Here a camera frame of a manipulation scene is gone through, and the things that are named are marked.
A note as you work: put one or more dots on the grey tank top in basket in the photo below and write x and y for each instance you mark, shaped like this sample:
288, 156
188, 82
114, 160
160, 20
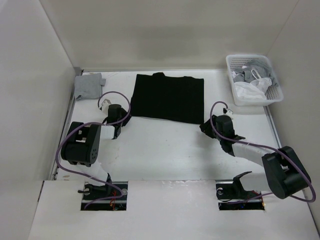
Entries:
253, 70

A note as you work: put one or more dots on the black tank top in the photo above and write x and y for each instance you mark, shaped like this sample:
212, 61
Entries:
179, 99

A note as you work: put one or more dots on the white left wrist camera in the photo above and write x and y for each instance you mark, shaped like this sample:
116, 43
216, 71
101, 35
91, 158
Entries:
105, 105

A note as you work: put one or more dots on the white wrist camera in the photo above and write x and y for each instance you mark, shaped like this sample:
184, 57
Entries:
105, 105
228, 112

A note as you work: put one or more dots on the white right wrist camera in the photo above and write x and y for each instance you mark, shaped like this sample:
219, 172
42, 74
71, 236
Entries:
228, 112

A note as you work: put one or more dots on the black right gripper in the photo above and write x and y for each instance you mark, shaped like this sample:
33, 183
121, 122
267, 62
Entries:
206, 127

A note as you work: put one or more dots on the white tank top in basket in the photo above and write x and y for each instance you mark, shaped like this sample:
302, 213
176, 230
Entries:
256, 90

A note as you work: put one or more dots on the folded grey tank top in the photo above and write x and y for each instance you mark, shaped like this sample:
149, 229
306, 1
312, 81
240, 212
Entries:
88, 86

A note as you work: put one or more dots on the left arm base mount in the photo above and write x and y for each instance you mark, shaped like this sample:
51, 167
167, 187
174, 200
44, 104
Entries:
98, 198

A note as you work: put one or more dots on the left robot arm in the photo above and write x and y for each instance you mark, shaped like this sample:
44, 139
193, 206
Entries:
81, 145

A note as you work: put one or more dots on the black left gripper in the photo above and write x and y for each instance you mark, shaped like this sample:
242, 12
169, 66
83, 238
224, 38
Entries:
124, 123

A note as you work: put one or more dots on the white plastic basket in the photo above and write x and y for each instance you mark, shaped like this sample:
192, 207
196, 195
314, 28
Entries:
274, 94

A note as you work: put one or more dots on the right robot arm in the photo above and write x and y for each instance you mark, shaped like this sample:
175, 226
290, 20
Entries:
284, 173

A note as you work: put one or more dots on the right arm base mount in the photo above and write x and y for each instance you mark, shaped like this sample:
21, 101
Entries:
232, 196

